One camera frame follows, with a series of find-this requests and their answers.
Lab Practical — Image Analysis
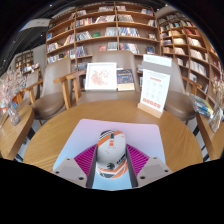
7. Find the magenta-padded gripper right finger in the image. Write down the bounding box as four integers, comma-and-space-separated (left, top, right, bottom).
125, 143, 174, 188

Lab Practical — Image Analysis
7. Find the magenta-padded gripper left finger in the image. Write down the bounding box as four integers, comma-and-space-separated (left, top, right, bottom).
52, 143, 98, 189

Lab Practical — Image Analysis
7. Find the white orange computer mouse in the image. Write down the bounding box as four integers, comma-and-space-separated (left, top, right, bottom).
95, 129, 128, 179

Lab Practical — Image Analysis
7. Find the pink blue gradient mouse pad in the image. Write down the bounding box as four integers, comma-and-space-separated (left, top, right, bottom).
52, 118, 167, 191

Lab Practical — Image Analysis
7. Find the brown armchair with wooden arms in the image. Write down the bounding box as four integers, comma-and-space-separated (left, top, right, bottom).
23, 58, 73, 126
164, 61, 203, 126

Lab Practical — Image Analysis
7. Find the white red sign, wooden stand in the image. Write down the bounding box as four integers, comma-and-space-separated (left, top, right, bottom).
137, 54, 173, 119

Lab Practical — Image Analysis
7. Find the dark blue book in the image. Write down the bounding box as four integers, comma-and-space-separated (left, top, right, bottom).
116, 68, 136, 92

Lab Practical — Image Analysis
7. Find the stack of books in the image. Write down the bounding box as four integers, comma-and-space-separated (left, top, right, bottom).
189, 93, 214, 118

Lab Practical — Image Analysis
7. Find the white framed floral picture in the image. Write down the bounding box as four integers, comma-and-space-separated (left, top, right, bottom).
84, 62, 118, 92

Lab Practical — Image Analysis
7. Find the glass vase with dried flowers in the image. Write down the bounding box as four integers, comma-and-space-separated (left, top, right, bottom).
208, 74, 224, 134

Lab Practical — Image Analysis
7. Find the brown armchair holding picture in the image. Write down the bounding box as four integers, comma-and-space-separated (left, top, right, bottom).
66, 49, 151, 106

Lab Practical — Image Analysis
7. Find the small distant bookshelf unit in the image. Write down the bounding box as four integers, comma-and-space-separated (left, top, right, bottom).
14, 49, 35, 73

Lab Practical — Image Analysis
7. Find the tall wooden bookshelf unit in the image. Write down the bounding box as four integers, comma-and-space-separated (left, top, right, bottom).
157, 12, 224, 108

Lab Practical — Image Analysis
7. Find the wide wooden bookshelf unit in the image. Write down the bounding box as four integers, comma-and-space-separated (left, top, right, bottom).
45, 2, 159, 73

